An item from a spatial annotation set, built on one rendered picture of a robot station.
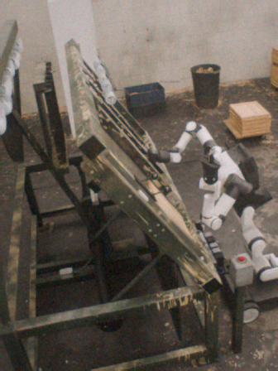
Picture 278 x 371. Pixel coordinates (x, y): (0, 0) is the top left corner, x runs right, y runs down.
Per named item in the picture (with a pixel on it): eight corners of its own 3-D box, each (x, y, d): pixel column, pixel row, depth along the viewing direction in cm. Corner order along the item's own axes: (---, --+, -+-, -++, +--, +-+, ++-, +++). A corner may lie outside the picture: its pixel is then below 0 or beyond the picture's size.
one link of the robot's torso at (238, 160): (251, 170, 307) (234, 132, 288) (271, 195, 279) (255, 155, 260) (218, 190, 311) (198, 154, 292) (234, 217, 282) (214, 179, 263)
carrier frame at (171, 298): (218, 361, 302) (220, 283, 258) (29, 411, 287) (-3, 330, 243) (155, 201, 486) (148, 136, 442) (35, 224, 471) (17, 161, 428)
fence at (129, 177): (196, 255, 275) (201, 252, 274) (104, 158, 226) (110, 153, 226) (194, 250, 279) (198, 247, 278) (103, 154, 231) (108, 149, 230)
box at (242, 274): (252, 284, 264) (254, 263, 254) (235, 288, 263) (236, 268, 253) (245, 272, 274) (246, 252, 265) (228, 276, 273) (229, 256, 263)
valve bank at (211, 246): (230, 280, 294) (231, 254, 281) (210, 284, 292) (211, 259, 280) (208, 237, 336) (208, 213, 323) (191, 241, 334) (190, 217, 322)
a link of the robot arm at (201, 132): (196, 116, 312) (209, 136, 299) (203, 124, 322) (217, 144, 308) (184, 125, 315) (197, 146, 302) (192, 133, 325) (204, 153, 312)
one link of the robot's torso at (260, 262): (266, 262, 351) (256, 223, 325) (276, 278, 334) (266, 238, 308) (250, 270, 351) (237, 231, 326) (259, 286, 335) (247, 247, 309)
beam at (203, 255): (209, 296, 261) (224, 286, 259) (200, 286, 255) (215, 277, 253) (142, 143, 446) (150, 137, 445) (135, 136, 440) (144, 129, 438)
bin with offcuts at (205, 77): (226, 108, 695) (225, 70, 661) (197, 112, 691) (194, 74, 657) (216, 97, 739) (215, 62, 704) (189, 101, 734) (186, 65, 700)
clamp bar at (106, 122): (174, 207, 321) (200, 189, 317) (70, 92, 261) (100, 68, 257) (171, 200, 330) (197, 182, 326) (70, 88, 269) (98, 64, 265)
